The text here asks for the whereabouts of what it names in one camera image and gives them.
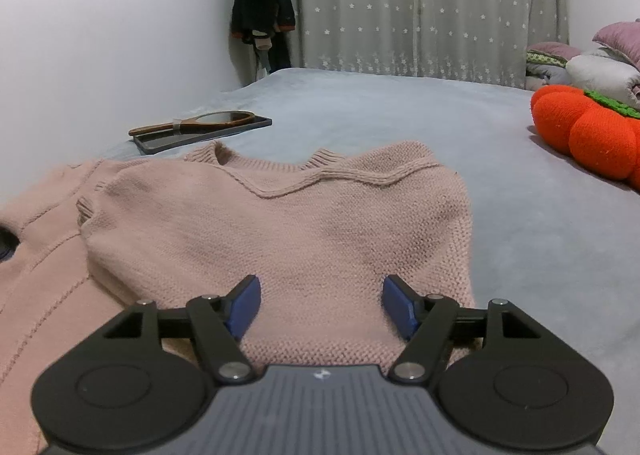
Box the purple pillow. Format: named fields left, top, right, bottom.
left=592, top=21, right=640, bottom=71

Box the black flat tray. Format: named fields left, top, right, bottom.
left=132, top=115, right=273, bottom=155

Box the white folded duvet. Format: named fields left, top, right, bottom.
left=565, top=48, right=640, bottom=110

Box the large orange pumpkin cushion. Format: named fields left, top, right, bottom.
left=530, top=85, right=640, bottom=193

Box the wooden hand mirror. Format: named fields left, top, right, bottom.
left=128, top=110, right=256, bottom=137

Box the pink knitted sweater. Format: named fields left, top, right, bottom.
left=0, top=140, right=476, bottom=455

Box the pile of folded bedding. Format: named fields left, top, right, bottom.
left=525, top=42, right=583, bottom=91

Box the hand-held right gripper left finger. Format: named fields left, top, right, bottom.
left=102, top=275, right=262, bottom=383

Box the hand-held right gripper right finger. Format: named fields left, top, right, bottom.
left=382, top=274, right=543, bottom=383

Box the grey star-print curtain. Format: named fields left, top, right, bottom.
left=270, top=0, right=571, bottom=88

